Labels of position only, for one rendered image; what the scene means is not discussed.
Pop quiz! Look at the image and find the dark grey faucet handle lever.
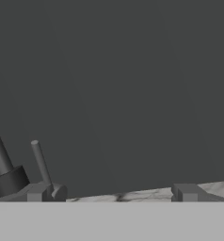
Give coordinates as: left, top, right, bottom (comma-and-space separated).
30, 139, 69, 202

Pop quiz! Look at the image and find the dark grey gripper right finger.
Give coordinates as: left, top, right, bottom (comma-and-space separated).
170, 183, 224, 202

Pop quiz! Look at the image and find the dark grey faucet spout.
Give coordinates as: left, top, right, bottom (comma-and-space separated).
0, 117, 31, 200

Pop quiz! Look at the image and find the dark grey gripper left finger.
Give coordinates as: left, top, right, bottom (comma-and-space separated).
0, 182, 55, 202

